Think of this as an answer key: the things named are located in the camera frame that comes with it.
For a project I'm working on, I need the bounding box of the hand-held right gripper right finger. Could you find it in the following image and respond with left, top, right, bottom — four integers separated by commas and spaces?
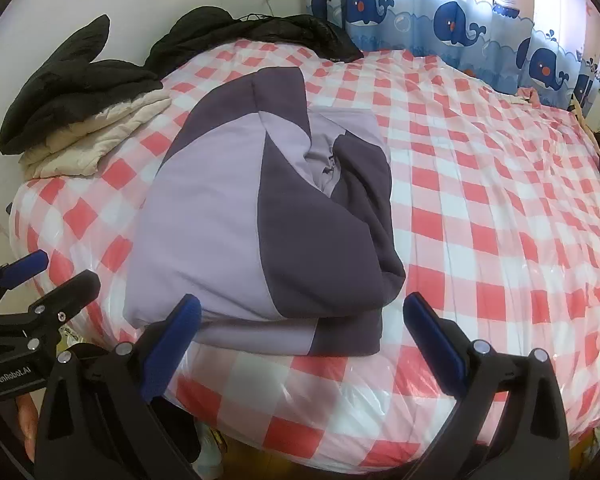
402, 292, 571, 480

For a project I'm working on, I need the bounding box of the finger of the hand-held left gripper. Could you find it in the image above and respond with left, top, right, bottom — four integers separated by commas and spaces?
0, 269, 102, 357
0, 249, 50, 313

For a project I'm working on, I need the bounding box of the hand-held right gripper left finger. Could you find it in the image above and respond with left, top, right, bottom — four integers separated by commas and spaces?
32, 292, 203, 480

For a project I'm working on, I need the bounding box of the purple two-tone jacket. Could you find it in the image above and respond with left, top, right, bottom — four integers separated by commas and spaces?
122, 66, 407, 357

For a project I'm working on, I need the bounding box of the beige quilted coat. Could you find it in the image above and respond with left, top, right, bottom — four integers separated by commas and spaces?
19, 91, 173, 180

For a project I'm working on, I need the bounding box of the pink checkered bed cover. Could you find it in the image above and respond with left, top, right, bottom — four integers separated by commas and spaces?
7, 40, 600, 461

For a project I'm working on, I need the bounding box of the black padded coat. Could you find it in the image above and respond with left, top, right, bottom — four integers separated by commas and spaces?
0, 14, 163, 156

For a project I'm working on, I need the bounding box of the black down jacket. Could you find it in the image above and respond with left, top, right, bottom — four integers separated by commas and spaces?
144, 6, 365, 75

